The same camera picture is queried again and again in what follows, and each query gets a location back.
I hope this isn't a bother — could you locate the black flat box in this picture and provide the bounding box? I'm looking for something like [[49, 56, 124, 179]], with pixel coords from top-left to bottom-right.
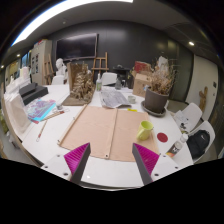
[[18, 82, 50, 106]]

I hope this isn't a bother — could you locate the wall-mounted black screen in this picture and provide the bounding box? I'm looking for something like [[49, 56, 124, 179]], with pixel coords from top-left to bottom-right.
[[55, 32, 99, 62]]

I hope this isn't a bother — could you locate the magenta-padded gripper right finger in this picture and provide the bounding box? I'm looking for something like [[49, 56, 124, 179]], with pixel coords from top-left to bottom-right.
[[131, 142, 180, 186]]

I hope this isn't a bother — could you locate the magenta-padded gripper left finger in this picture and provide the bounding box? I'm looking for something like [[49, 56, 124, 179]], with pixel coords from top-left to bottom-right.
[[41, 142, 92, 185]]

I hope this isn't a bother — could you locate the potted dried plant grey pot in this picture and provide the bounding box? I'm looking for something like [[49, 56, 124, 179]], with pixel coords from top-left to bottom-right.
[[140, 59, 178, 118]]

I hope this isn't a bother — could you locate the clear spray bottle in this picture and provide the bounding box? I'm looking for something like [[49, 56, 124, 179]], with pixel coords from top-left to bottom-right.
[[95, 73, 103, 92]]

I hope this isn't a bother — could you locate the colourful painted picture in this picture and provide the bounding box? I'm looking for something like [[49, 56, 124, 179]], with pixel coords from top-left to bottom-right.
[[26, 98, 58, 123]]

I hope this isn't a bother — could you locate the clear drink bottle white cap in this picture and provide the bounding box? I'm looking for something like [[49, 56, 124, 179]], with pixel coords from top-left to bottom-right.
[[165, 133, 189, 159]]

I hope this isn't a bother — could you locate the wooden easel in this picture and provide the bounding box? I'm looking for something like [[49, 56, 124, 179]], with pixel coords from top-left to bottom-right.
[[91, 51, 110, 80]]

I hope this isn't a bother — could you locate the cardboard box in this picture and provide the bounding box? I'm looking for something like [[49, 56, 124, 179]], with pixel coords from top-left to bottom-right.
[[132, 73, 151, 98]]

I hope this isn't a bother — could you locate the wooden paintbrush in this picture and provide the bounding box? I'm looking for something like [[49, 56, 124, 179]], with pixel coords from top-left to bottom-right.
[[35, 119, 49, 143]]

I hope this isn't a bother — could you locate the tan cloth mat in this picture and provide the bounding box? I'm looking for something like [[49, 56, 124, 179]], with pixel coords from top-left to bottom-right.
[[57, 104, 160, 163]]

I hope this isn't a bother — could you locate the yellow-green mug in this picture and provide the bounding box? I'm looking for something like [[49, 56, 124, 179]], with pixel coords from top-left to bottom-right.
[[136, 120, 155, 142]]

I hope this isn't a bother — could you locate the flat round red coaster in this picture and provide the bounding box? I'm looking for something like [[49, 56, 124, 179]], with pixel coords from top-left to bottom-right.
[[156, 132, 169, 144]]

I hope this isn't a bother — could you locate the brown wooden sculpture model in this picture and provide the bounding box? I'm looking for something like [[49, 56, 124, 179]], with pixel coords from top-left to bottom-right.
[[61, 61, 97, 107]]

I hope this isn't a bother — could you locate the black backpack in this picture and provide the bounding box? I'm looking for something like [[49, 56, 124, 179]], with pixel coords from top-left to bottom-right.
[[186, 129, 211, 160]]

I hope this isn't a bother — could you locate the white plaster bust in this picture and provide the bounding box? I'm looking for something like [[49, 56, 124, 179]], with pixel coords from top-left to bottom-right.
[[54, 58, 68, 78]]

